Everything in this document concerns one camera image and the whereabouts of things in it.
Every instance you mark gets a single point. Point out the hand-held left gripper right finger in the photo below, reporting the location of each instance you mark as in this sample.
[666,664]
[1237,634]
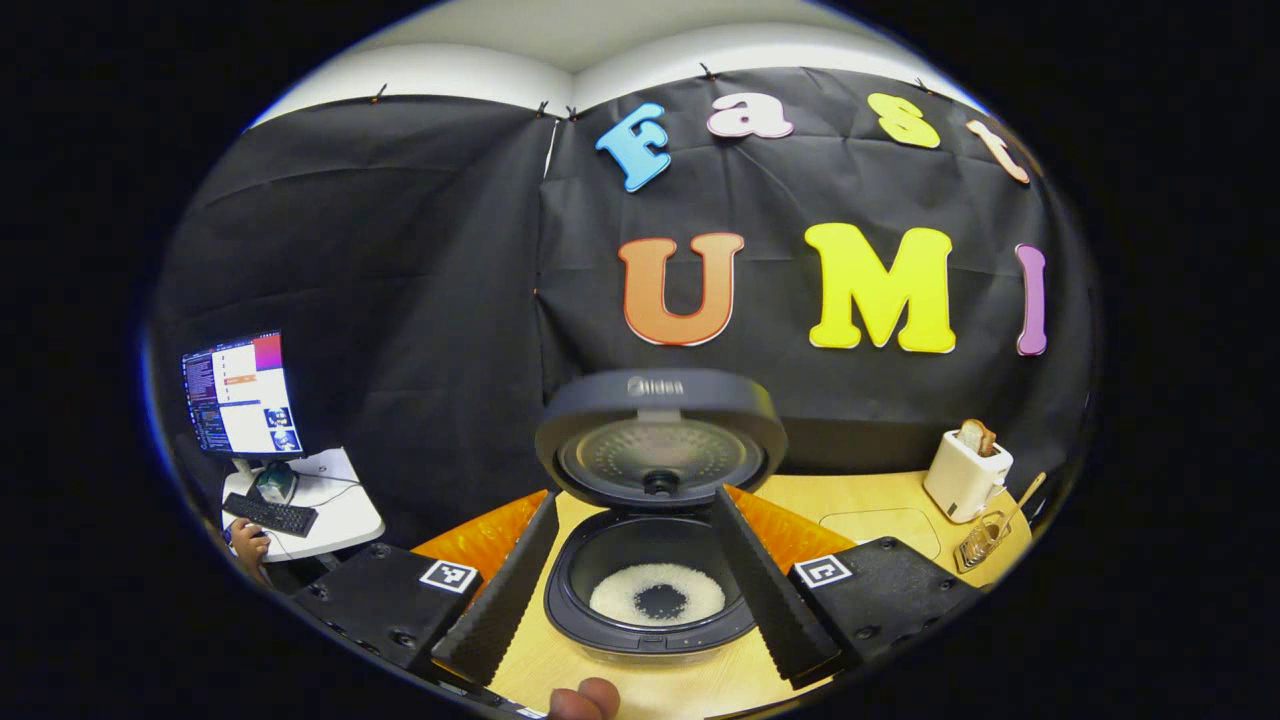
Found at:
[765,590]

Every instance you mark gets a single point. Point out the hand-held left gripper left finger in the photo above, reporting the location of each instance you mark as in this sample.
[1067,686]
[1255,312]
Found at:
[510,590]

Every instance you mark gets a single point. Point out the black silver rice cooker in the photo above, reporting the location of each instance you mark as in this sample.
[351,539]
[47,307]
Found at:
[660,395]

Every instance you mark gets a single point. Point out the wooden spoon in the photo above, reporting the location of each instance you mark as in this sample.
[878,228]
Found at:
[1030,488]

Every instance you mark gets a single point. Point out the white side table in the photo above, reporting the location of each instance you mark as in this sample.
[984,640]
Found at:
[345,520]

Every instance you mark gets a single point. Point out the white toaster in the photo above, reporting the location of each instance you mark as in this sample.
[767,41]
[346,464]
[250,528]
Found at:
[960,480]

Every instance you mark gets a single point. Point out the black keyboard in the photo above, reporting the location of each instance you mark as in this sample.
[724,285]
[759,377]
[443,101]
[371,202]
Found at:
[270,515]

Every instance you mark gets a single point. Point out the teal white desk object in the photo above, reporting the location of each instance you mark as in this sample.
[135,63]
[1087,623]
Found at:
[275,483]

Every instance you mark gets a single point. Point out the toasted bread slice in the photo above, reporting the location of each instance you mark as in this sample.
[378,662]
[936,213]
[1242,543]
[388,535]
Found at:
[978,438]

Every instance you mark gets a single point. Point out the black backdrop cloth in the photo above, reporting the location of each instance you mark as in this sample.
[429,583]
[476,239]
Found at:
[420,300]

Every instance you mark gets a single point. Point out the computer monitor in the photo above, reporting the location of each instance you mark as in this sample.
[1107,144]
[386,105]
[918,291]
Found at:
[245,395]

